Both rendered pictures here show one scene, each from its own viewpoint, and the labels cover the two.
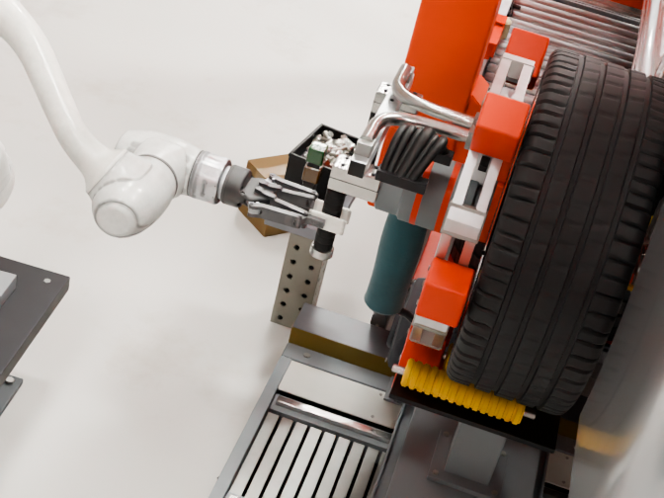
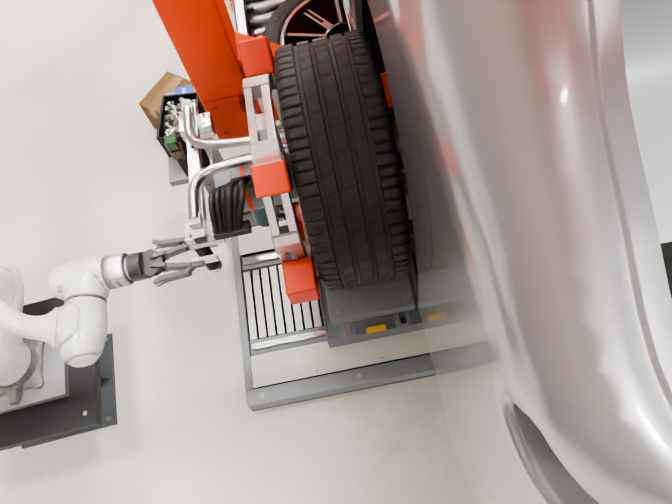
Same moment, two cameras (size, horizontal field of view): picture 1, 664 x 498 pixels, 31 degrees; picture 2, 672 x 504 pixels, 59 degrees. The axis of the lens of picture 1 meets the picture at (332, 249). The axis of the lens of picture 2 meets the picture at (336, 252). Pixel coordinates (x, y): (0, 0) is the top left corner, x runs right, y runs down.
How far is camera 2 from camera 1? 112 cm
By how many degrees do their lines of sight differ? 30
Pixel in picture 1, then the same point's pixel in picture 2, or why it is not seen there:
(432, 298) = (296, 297)
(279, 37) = not seen: outside the picture
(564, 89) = (299, 120)
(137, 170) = (72, 324)
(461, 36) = (207, 34)
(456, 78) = (222, 59)
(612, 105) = (337, 113)
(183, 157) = (93, 278)
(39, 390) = (123, 333)
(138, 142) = (60, 284)
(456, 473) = not seen: hidden behind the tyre
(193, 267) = (153, 189)
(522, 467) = not seen: hidden behind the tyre
